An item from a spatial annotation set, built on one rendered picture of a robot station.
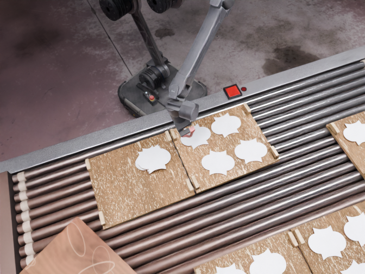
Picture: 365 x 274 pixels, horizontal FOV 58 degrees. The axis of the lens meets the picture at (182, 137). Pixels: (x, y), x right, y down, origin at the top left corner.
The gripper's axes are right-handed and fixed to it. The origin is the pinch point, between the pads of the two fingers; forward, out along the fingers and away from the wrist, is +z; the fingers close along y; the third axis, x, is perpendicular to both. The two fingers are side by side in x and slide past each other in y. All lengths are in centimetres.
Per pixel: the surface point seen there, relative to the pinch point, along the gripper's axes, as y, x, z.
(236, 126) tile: -2.4, -21.2, 16.6
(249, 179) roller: -28.6, -13.9, 17.9
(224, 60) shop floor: 122, -58, 121
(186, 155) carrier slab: -6.6, 6.1, 10.5
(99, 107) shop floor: 118, 62, 90
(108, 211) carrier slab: -18.3, 45.5, 0.5
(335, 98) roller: -7, -73, 33
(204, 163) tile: -14.3, 0.3, 11.3
